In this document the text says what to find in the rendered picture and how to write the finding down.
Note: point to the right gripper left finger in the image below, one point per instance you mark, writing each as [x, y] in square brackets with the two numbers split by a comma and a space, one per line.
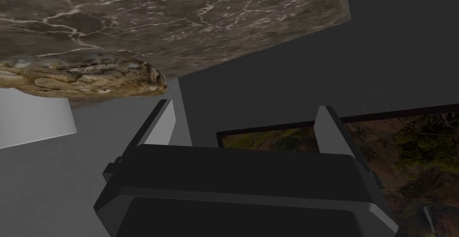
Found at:
[162, 127]

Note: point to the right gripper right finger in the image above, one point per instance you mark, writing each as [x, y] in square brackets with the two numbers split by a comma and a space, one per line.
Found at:
[333, 136]

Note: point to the framed landscape picture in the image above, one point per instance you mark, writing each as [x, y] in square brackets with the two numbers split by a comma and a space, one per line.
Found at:
[412, 165]

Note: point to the brown crusty bread loaf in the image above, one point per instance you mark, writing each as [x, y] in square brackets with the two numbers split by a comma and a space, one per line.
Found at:
[82, 77]

